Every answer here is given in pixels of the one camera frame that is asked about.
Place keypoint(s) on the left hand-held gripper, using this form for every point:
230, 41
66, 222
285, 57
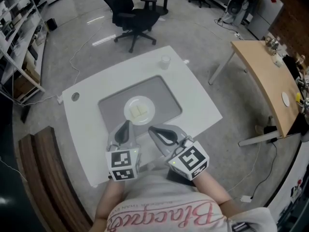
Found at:
120, 159

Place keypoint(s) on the white standing fan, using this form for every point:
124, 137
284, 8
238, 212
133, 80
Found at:
235, 8

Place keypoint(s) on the yellow small item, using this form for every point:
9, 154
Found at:
298, 97

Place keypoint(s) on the white round coaster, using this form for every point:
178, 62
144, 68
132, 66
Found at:
285, 99

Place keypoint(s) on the metal kettle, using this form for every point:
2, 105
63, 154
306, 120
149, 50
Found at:
272, 45

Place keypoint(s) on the grey metal cabinet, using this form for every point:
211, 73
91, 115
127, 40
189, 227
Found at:
265, 16

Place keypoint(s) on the white power adapter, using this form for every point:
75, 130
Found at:
245, 198

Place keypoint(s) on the person's right forearm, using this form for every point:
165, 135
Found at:
212, 190

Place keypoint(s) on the black bag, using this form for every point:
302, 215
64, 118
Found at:
290, 65

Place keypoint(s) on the pale yellow food slice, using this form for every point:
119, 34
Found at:
142, 109
134, 112

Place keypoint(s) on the white power strip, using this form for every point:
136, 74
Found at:
60, 99

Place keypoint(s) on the person's left forearm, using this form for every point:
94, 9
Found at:
109, 199

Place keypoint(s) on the black box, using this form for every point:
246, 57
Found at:
51, 24

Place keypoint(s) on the glass of milk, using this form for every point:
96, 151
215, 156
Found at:
165, 62

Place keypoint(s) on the person's white printed shirt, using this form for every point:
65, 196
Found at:
169, 209

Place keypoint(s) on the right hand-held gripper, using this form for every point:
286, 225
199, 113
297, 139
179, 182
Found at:
190, 158

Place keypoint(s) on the grey placemat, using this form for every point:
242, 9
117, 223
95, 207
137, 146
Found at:
164, 93

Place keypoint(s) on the brown wooden bench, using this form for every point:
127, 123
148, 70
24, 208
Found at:
48, 173

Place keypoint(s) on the black office chair with armrests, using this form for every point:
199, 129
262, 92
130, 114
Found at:
135, 16

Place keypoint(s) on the curved wooden desk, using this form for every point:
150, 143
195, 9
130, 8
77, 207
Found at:
263, 76

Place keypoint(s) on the metal storage shelf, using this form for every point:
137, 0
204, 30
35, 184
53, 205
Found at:
21, 40

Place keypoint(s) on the white round plate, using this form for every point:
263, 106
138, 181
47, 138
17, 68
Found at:
147, 104

